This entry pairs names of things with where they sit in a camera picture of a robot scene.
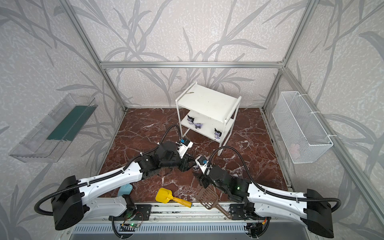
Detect black purple Kuromi figure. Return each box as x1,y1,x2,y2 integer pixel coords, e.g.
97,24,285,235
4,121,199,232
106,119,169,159
187,115,195,125

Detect dark purple small figure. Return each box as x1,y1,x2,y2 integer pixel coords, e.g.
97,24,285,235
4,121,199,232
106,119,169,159
194,123,203,129

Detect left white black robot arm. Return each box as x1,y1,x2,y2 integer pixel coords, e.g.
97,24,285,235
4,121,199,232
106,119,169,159
34,139,196,231

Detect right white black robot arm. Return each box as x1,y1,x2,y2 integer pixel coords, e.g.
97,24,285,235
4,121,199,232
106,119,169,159
197,164,341,239

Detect white two-tier shelf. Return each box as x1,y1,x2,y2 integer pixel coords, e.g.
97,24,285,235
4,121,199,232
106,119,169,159
175,82,242,147

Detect brown slotted toy spatula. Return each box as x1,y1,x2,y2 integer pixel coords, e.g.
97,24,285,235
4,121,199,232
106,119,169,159
196,187,232,220

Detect yellow toy shovel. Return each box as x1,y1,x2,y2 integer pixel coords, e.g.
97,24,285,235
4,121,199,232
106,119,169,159
156,188,192,208

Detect pink item in basket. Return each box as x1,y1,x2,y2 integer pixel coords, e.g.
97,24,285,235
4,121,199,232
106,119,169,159
289,144,301,161

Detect small circuit board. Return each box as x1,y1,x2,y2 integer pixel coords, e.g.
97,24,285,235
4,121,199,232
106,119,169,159
120,223,142,232

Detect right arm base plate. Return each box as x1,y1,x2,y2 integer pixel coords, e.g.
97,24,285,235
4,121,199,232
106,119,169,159
229,204,249,221

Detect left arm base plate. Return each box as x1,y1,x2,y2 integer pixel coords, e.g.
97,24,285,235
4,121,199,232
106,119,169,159
121,205,152,221

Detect white wire mesh basket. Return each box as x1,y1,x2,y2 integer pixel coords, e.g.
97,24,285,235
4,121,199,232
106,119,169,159
272,91,334,164

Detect clear plastic wall bin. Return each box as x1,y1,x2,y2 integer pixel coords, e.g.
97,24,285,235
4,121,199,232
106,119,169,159
9,94,98,163

